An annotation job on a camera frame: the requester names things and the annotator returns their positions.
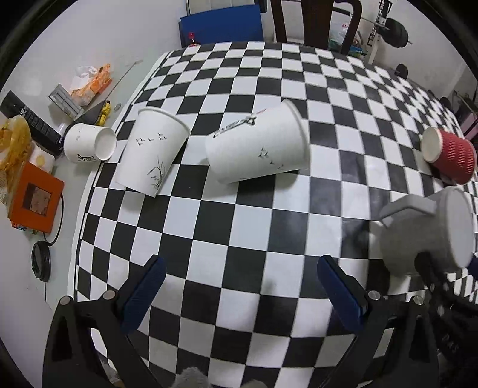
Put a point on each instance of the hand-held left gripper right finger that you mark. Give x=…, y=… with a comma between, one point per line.
x=343, y=294

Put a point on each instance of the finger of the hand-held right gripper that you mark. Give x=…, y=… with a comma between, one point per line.
x=474, y=263
x=429, y=268

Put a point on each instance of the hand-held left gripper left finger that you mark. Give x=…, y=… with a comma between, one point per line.
x=143, y=289

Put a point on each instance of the grey mug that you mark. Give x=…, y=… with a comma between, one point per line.
x=418, y=238

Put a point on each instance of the red ribbed paper cup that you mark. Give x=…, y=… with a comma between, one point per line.
x=457, y=156

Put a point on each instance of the white paper cup grass print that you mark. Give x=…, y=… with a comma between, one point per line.
x=149, y=149

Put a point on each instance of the small white paper cup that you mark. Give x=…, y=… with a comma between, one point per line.
x=80, y=143

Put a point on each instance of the white paper cup black lettering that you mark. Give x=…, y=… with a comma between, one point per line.
x=254, y=145

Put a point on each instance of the black white checkered tablecloth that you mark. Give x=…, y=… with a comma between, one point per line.
x=261, y=242

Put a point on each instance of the black round disc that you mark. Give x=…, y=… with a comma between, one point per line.
x=41, y=261

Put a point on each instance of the purple box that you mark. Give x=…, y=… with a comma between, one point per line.
x=471, y=125

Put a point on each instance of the orange box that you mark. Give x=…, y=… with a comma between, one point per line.
x=35, y=197

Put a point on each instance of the white packet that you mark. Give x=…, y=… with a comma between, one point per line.
x=41, y=160

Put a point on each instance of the yellow small object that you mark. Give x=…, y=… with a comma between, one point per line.
x=103, y=112

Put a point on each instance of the black wedge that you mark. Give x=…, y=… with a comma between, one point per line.
x=91, y=115

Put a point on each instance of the yellow snack bag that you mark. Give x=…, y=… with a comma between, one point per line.
x=13, y=149

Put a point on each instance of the black weight plate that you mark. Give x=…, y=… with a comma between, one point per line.
x=401, y=71

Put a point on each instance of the long black box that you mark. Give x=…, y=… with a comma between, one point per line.
x=33, y=121

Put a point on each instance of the orange tissue pack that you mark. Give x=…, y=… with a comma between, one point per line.
x=91, y=84

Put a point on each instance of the thin metal stick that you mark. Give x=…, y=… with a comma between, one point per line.
x=123, y=78

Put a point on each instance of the white plastic bag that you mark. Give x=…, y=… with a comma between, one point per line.
x=341, y=33

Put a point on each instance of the red cap bottle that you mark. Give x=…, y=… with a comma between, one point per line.
x=193, y=39

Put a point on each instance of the dark wooden chair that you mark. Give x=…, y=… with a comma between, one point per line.
x=317, y=22

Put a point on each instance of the blue board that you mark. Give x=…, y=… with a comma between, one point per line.
x=224, y=26

